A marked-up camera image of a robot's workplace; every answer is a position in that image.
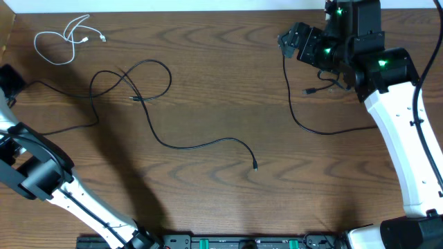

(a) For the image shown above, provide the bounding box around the white cable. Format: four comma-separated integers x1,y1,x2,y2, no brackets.
33,12,107,66

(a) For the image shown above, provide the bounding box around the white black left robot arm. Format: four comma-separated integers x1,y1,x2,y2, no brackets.
1,64,164,248

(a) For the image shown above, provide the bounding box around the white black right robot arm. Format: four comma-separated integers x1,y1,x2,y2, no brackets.
278,1,442,248

